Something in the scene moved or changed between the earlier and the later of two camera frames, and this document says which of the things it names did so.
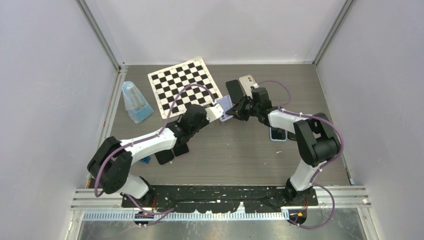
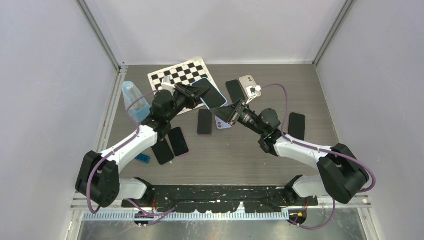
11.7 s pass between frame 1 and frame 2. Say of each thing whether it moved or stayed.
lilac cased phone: moved
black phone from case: stayed
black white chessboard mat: stayed
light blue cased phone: moved
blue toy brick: stayed
